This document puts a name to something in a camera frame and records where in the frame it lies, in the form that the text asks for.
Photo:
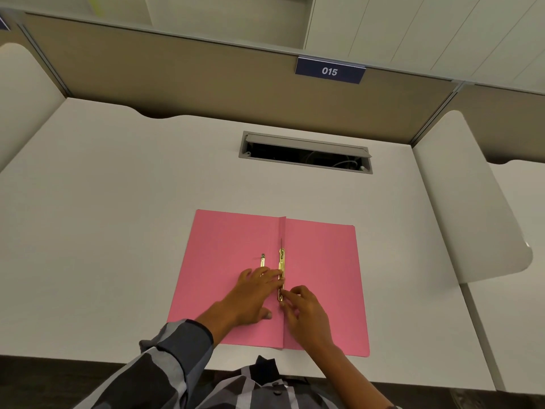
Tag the person's left hand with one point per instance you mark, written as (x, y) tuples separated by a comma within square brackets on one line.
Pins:
[(249, 298)]

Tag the person's right hand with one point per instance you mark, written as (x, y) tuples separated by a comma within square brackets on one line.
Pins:
[(308, 319)]

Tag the person's right thumb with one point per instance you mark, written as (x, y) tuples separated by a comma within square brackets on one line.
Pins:
[(288, 311)]

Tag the person's left little finger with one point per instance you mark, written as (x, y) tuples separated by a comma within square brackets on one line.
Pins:
[(244, 276)]

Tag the person's left middle finger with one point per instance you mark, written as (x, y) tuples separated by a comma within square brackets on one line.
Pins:
[(269, 274)]

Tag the person's left thumb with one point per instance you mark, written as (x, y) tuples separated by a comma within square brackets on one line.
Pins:
[(265, 313)]

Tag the gold metal folder fastener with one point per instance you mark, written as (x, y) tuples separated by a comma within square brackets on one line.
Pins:
[(281, 261)]

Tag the pink paper file folder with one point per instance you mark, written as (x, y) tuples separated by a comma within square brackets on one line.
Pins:
[(323, 268)]

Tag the person's left forearm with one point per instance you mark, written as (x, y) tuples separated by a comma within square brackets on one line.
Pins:
[(200, 336)]

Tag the person's right forearm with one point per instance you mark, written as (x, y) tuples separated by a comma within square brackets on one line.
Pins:
[(357, 383)]

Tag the small gold fastener bar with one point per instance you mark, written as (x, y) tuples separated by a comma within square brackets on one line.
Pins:
[(262, 260)]

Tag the grey plaid shirt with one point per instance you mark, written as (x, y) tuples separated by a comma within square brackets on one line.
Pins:
[(251, 389)]

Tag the beige desk partition panel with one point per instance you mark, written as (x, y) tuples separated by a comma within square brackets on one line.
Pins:
[(502, 119), (191, 76)]

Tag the white rounded side divider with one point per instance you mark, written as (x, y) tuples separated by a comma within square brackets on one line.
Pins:
[(468, 200), (25, 93)]

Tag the blue desk number sign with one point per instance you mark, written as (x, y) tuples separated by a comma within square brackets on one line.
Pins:
[(330, 71)]

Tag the grey metal partition post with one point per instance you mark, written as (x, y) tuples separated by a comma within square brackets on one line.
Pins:
[(42, 55), (436, 112)]

